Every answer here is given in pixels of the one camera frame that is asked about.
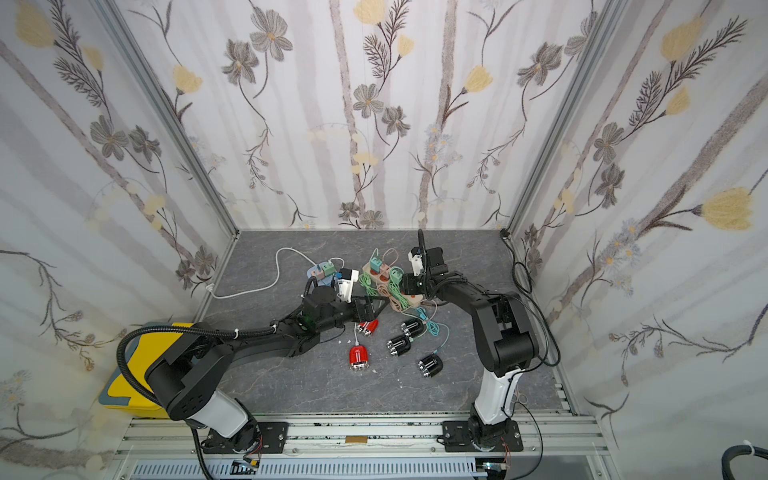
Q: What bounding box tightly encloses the black shaver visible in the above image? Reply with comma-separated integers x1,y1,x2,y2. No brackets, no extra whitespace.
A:
387,334,412,356
417,353,444,378
401,319,426,339

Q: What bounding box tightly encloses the red shaver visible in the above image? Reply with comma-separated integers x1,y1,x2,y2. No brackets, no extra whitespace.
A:
357,319,379,336
349,345,369,370

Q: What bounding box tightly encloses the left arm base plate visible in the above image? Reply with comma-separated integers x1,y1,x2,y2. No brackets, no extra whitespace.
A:
201,422,289,455

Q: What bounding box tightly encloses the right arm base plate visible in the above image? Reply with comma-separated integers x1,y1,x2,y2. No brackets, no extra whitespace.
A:
437,417,524,453

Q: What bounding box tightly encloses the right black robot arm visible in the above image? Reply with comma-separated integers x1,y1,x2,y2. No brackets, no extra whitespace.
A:
401,246,539,430

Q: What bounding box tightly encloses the light green charger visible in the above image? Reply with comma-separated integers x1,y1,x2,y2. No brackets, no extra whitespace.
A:
390,267,404,287

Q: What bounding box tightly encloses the teal charger far end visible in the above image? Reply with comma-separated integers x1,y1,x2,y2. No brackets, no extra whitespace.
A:
369,256,384,275

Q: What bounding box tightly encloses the beige power strip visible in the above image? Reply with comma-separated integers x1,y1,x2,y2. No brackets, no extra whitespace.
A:
358,263,424,312

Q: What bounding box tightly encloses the blue round power cube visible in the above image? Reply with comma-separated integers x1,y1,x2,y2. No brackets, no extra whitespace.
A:
306,262,337,286

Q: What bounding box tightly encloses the yellow lidded box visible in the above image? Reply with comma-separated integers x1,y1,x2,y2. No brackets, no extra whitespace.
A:
99,332,181,418

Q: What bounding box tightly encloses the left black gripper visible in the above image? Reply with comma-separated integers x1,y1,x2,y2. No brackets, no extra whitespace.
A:
315,293,390,336

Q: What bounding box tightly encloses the white power cube cable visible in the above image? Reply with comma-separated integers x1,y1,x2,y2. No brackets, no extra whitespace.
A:
206,247,319,300

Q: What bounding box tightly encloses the black power strip cable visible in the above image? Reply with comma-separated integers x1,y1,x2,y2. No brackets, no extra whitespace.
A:
501,230,562,367

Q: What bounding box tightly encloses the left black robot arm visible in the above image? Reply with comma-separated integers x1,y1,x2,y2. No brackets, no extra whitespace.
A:
116,286,389,439

